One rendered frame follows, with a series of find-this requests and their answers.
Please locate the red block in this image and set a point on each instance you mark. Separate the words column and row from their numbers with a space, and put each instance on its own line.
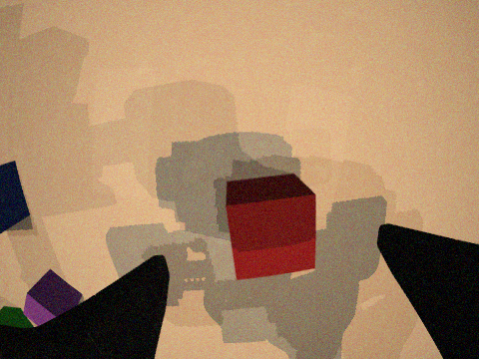
column 272, row 222

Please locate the green block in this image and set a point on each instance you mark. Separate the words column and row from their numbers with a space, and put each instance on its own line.
column 12, row 316

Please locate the purple block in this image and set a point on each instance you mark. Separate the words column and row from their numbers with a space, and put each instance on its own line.
column 50, row 297

